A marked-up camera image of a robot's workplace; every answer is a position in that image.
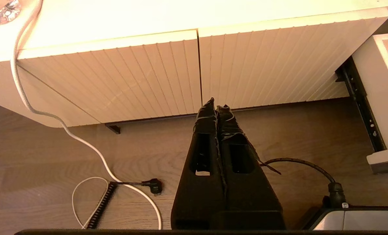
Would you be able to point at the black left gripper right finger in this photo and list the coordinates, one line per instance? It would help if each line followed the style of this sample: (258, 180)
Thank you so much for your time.
(249, 202)

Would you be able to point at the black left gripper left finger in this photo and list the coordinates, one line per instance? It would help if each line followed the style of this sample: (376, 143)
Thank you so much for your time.
(200, 202)

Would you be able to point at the white cabinet drawer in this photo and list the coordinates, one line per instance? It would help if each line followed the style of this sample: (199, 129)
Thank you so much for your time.
(381, 98)

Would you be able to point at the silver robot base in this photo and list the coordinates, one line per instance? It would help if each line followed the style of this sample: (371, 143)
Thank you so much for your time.
(360, 220)

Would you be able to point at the white tv cabinet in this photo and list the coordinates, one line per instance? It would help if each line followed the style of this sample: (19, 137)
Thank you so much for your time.
(115, 16)

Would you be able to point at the black cabinet foot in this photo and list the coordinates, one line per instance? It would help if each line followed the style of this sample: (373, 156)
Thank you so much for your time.
(114, 128)

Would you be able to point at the white ribbed cabinet front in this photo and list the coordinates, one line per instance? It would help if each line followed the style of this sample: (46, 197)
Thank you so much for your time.
(115, 75)
(272, 62)

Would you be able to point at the clear glass object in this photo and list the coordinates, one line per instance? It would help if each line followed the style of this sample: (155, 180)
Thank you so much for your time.
(3, 13)

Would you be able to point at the black drawer slide rail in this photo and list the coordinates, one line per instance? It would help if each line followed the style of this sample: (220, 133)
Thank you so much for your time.
(360, 98)

